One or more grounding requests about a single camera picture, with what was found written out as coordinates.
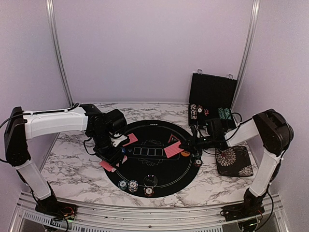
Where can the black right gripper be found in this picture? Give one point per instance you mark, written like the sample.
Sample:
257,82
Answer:
192,147

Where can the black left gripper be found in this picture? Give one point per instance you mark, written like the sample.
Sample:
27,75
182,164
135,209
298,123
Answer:
112,158

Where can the orange big blind button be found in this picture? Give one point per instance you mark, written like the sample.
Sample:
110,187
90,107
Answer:
185,153

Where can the red playing card deck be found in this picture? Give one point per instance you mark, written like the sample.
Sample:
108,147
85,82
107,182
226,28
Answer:
110,168

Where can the dealt red card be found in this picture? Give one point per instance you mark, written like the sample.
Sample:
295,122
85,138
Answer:
173,149
132,139

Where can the green chip stack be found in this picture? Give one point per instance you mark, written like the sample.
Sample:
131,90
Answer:
122,184

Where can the clear round dealer button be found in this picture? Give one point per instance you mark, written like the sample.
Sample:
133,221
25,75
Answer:
150,181

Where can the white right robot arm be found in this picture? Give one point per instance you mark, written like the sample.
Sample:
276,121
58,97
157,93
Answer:
275,133

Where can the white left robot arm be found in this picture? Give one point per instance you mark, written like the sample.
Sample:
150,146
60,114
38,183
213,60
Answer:
106,130

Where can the green chips in case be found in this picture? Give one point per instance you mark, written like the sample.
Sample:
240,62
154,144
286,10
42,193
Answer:
224,113

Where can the black floral rectangular tray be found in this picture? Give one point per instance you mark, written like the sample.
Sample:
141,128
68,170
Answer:
234,162

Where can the round black poker mat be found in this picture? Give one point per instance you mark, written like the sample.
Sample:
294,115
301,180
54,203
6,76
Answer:
147,157

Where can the black poker chip case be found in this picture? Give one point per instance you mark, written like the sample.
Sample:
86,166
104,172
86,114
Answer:
212,92

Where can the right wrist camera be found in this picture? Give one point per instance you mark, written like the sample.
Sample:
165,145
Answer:
215,130

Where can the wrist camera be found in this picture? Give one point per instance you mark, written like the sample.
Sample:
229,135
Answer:
215,130
116,122

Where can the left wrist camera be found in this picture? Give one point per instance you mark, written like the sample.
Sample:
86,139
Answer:
116,122

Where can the aluminium front rail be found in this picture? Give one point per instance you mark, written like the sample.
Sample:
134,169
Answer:
90,217

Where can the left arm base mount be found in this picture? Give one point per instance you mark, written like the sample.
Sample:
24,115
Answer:
51,206

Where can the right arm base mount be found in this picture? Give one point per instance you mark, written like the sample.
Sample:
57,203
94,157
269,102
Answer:
242,212

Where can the left aluminium frame post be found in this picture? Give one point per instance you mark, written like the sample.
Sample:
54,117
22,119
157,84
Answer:
57,50

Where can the aluminium frame post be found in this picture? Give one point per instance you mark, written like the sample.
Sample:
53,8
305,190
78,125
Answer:
248,47
57,50

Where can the right aluminium frame post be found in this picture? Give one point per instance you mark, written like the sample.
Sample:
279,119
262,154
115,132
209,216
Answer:
248,47

